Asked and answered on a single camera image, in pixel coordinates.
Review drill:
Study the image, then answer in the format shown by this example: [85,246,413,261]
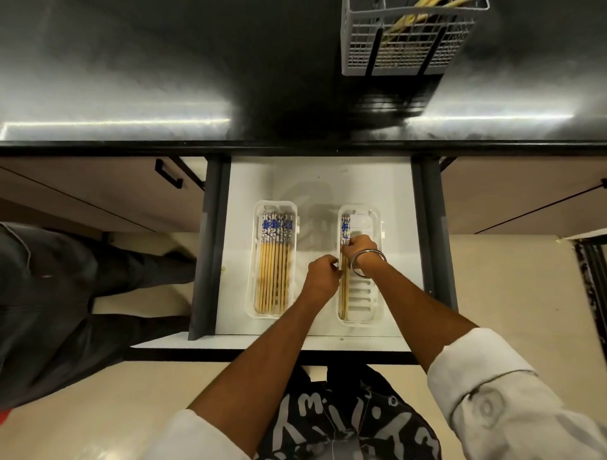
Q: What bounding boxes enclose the person's right hand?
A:
[340,234,380,269]

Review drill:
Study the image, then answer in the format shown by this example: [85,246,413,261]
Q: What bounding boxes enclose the person's left hand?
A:
[300,254,343,307]

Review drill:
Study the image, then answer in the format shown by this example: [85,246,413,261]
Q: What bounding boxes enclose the blue-patterned bamboo chopstick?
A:
[340,213,346,321]
[345,214,351,320]

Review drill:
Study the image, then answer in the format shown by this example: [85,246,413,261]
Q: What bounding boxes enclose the person's left forearm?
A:
[187,293,335,459]

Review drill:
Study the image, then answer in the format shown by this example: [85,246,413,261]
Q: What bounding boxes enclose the person's right forearm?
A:
[353,258,479,373]

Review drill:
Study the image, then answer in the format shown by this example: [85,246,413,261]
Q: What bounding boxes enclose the silver metal bangle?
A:
[350,249,388,278]

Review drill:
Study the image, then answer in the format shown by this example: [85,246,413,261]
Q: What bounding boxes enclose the clear plastic slotted tray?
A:
[337,204,383,326]

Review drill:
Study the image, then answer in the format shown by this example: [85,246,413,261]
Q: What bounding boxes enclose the row of patterned chopsticks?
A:
[256,212,295,315]

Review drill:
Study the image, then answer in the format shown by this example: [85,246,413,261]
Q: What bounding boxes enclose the white drawer with grey sides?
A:
[188,156,459,366]

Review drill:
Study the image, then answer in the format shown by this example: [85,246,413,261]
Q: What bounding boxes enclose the black white patterned trousers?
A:
[255,364,443,460]

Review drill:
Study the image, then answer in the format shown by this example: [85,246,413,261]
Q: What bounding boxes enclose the brown cabinet door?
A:
[0,156,208,233]
[440,156,607,238]

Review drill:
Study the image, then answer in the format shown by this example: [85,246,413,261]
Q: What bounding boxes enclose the white left shirt sleeve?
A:
[145,409,253,460]

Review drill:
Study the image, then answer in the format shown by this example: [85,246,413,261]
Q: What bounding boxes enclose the white shirt sleeve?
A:
[145,409,253,460]
[426,327,607,460]

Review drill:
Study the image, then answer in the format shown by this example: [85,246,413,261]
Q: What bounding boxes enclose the white right shirt sleeve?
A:
[426,327,607,460]

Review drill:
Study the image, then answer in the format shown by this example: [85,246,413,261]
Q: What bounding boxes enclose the bunch of plain bamboo sticks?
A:
[382,0,471,44]

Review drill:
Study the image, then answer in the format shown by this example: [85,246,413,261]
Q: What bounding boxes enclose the black cabinet handle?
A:
[155,158,184,190]

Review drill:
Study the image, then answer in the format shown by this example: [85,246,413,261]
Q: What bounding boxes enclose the white wire cutlery basket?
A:
[341,0,491,77]

